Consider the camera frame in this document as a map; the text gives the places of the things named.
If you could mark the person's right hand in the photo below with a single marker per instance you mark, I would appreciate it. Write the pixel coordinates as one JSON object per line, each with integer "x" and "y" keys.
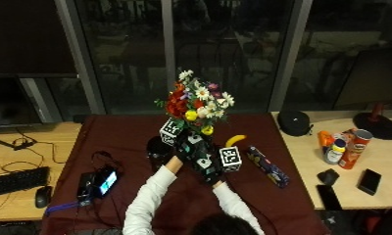
{"x": 206, "y": 164}

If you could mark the person's left hand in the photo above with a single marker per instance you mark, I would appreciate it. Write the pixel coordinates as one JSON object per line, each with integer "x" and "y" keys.
{"x": 181, "y": 150}

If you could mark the colourful artificial flower bouquet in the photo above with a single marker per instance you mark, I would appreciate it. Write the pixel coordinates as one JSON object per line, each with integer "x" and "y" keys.
{"x": 194, "y": 105}

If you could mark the white marker cube on left glove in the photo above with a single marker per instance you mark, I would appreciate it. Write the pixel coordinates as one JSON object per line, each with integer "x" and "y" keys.
{"x": 169, "y": 131}

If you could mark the white marker cube on glove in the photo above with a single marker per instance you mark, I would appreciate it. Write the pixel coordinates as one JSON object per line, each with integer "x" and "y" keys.
{"x": 169, "y": 131}
{"x": 229, "y": 159}

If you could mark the black vase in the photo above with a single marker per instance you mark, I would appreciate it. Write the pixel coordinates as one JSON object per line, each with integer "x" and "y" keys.
{"x": 157, "y": 152}

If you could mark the yellow banana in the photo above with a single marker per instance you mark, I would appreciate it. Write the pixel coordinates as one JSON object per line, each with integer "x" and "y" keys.
{"x": 233, "y": 140}

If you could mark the white marker cube on right glove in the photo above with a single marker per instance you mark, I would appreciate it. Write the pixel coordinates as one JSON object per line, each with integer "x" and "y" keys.
{"x": 229, "y": 159}

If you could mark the dark blue long box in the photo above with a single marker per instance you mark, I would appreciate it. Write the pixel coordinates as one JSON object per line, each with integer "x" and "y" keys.
{"x": 268, "y": 166}

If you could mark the phone with lit screen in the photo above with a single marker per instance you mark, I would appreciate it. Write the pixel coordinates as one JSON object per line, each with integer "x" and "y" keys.
{"x": 105, "y": 182}

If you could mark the black round case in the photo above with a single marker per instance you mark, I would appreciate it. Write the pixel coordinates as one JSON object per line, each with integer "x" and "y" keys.
{"x": 293, "y": 122}

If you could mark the maroon tablecloth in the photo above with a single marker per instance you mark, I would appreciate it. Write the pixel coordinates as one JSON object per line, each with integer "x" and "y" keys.
{"x": 265, "y": 202}

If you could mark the orange bottle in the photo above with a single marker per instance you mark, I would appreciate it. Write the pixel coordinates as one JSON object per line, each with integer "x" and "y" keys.
{"x": 323, "y": 138}

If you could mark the white bottle with yellow cap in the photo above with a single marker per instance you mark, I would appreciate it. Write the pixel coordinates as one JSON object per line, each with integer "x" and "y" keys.
{"x": 334, "y": 152}

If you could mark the orange snack packet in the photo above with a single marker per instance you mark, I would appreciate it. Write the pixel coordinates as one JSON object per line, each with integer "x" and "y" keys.
{"x": 346, "y": 133}

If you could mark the black smartphone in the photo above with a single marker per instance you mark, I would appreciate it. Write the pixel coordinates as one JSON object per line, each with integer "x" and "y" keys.
{"x": 327, "y": 197}
{"x": 369, "y": 181}

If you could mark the red chips can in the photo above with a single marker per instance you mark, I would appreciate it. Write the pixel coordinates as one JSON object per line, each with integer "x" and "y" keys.
{"x": 355, "y": 149}

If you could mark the black computer mouse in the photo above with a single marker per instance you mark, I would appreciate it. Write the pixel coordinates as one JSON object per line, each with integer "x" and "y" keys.
{"x": 43, "y": 196}

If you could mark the black keyboard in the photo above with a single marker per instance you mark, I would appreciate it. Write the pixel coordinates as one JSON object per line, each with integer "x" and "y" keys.
{"x": 15, "y": 181}

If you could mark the black monitor with red stand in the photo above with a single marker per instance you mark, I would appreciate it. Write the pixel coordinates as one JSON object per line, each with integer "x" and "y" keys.
{"x": 374, "y": 81}

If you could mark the dark red chair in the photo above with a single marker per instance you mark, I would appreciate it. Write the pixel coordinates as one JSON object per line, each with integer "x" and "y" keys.
{"x": 379, "y": 222}

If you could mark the grey window post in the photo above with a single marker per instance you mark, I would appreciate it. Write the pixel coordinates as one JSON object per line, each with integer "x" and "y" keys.
{"x": 168, "y": 45}
{"x": 78, "y": 55}
{"x": 290, "y": 55}

